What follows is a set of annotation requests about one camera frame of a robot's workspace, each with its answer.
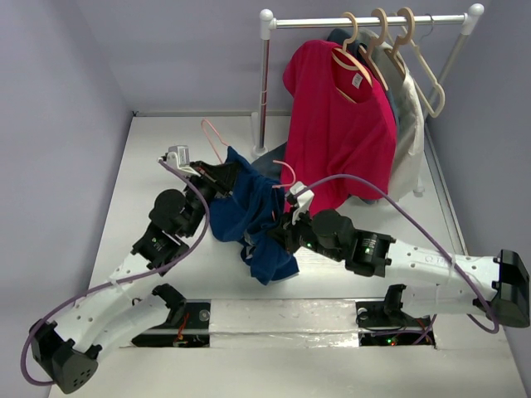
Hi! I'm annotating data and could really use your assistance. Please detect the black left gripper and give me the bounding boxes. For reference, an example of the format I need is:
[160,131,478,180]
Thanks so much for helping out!
[180,161,240,238]

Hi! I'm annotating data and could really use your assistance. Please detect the pink wire hanger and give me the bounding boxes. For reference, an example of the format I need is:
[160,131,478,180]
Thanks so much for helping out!
[201,118,298,221]

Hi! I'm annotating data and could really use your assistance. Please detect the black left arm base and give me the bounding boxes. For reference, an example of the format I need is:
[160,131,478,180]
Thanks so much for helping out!
[131,284,211,348]

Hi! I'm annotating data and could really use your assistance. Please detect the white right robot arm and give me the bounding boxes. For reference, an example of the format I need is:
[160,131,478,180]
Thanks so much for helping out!
[268,210,530,328]

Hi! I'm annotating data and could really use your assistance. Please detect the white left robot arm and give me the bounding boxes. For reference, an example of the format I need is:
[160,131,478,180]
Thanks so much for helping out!
[21,162,241,394]

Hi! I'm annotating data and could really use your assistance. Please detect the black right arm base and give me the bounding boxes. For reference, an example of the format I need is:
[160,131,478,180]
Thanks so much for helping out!
[356,284,436,347]

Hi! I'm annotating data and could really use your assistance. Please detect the red t shirt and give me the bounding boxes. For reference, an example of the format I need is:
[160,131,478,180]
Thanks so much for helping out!
[280,39,398,212]

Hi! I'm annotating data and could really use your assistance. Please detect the white t shirt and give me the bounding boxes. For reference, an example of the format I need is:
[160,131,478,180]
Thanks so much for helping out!
[371,42,424,201]

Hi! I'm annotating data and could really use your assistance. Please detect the wooden hanger with grey shirt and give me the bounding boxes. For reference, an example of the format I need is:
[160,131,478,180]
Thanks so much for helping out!
[358,7,391,92]

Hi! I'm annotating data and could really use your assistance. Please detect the wooden hanger with white shirt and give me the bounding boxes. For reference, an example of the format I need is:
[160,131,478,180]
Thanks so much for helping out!
[385,7,416,80]

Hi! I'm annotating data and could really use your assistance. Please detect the cream plastic empty hanger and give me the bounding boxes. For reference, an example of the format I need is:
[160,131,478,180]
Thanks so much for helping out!
[389,24,446,119]

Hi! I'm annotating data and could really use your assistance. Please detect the white metal clothes rack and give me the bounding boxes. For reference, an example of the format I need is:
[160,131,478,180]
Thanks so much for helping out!
[250,2,485,197]

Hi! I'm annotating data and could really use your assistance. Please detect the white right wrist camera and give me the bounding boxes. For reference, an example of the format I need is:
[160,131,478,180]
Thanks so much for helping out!
[286,182,314,226]

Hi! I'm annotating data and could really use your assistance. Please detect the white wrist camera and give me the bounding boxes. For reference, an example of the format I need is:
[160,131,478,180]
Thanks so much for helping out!
[159,145,200,176]
[286,182,314,226]

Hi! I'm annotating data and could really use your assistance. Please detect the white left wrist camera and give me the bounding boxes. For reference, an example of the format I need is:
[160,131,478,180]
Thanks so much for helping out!
[159,145,200,176]

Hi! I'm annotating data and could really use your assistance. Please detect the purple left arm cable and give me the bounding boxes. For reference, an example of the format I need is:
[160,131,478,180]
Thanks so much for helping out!
[20,159,211,385]

